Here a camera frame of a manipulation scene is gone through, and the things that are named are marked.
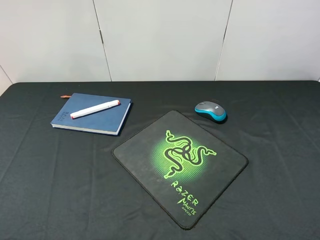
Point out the white marker pen red caps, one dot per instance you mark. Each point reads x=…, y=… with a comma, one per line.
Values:
x=94, y=109

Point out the grey and blue computer mouse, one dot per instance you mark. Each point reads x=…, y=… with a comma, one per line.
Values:
x=211, y=111

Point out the black green Razer mouse pad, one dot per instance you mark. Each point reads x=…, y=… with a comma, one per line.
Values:
x=181, y=165

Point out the blue hardcover notebook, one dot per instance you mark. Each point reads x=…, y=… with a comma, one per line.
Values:
x=108, y=121

